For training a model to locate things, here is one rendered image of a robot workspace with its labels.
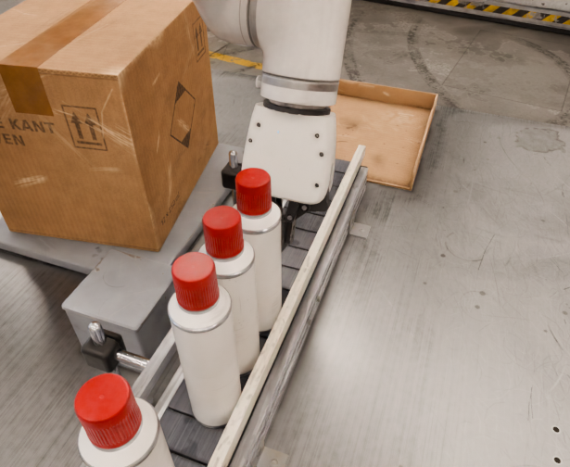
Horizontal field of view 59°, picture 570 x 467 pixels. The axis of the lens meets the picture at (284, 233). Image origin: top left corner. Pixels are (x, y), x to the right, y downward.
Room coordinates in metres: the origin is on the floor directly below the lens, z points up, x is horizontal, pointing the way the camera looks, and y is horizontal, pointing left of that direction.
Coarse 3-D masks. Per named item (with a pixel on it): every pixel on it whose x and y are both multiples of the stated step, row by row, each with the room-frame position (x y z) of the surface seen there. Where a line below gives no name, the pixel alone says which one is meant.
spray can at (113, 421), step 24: (96, 384) 0.16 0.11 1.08; (120, 384) 0.16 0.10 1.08; (96, 408) 0.15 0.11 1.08; (120, 408) 0.15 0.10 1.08; (144, 408) 0.17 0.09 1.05; (96, 432) 0.14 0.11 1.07; (120, 432) 0.14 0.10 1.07; (144, 432) 0.15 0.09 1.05; (96, 456) 0.14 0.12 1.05; (120, 456) 0.14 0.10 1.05; (144, 456) 0.14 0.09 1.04; (168, 456) 0.16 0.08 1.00
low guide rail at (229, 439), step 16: (352, 160) 0.65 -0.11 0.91; (352, 176) 0.62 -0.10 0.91; (336, 192) 0.57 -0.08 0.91; (336, 208) 0.54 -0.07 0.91; (320, 240) 0.47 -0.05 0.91; (304, 272) 0.41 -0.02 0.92; (304, 288) 0.40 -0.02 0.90; (288, 304) 0.37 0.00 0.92; (288, 320) 0.35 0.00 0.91; (272, 336) 0.32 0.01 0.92; (272, 352) 0.30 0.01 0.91; (256, 368) 0.28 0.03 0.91; (256, 384) 0.26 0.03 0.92; (240, 400) 0.25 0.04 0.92; (240, 416) 0.23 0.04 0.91; (224, 432) 0.22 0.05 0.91; (240, 432) 0.22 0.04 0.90; (224, 448) 0.20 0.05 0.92; (208, 464) 0.19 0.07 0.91; (224, 464) 0.19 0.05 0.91
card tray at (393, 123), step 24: (360, 96) 1.02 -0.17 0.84; (384, 96) 1.00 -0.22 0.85; (408, 96) 0.99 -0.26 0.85; (432, 96) 0.97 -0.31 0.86; (336, 120) 0.92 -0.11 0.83; (360, 120) 0.92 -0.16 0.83; (384, 120) 0.92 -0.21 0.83; (408, 120) 0.92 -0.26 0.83; (336, 144) 0.83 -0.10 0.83; (360, 144) 0.83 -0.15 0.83; (384, 144) 0.83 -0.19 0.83; (408, 144) 0.83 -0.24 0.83; (384, 168) 0.75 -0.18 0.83; (408, 168) 0.75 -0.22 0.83
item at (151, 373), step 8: (168, 336) 0.29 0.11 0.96; (160, 344) 0.28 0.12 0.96; (168, 344) 0.28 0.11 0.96; (160, 352) 0.27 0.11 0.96; (168, 352) 0.27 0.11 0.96; (152, 360) 0.26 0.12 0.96; (160, 360) 0.26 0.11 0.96; (168, 360) 0.27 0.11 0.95; (152, 368) 0.25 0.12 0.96; (160, 368) 0.25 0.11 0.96; (144, 376) 0.24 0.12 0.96; (152, 376) 0.24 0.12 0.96; (136, 384) 0.24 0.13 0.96; (144, 384) 0.24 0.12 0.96; (152, 384) 0.24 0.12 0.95; (136, 392) 0.23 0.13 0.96; (144, 392) 0.23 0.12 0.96
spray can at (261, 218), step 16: (240, 176) 0.38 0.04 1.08; (256, 176) 0.38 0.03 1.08; (240, 192) 0.36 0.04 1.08; (256, 192) 0.36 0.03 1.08; (240, 208) 0.36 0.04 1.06; (256, 208) 0.36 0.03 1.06; (272, 208) 0.37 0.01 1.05; (256, 224) 0.35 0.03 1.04; (272, 224) 0.36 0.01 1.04; (256, 240) 0.35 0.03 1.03; (272, 240) 0.36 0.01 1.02; (256, 256) 0.35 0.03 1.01; (272, 256) 0.36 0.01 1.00; (256, 272) 0.35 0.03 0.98; (272, 272) 0.36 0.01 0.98; (272, 288) 0.36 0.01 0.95; (272, 304) 0.36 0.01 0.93; (272, 320) 0.35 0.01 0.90
